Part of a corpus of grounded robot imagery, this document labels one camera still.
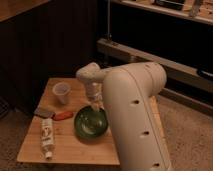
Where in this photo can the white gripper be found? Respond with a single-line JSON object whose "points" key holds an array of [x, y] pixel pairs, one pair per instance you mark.
{"points": [[93, 94]]}

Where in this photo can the green ceramic bowl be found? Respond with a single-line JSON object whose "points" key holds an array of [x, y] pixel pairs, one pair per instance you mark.
{"points": [[90, 124]]}

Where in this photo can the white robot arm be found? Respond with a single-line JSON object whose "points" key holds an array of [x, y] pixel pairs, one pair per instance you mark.
{"points": [[125, 91]]}

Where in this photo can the translucent plastic cup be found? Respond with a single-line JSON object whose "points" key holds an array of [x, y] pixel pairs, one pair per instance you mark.
{"points": [[61, 91]]}

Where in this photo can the orange carrot toy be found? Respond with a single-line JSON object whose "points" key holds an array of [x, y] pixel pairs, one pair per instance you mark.
{"points": [[63, 116]]}

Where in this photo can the white tube bottle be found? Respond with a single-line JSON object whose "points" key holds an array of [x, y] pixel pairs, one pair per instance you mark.
{"points": [[47, 138]]}

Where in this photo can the dark grey sponge block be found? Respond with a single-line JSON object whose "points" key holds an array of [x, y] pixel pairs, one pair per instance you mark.
{"points": [[44, 113]]}

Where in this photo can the metal vertical pole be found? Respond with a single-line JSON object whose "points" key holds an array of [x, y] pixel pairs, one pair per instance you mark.
{"points": [[108, 20]]}

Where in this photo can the wooden shelf with items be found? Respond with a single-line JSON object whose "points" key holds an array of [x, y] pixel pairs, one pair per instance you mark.
{"points": [[195, 10]]}

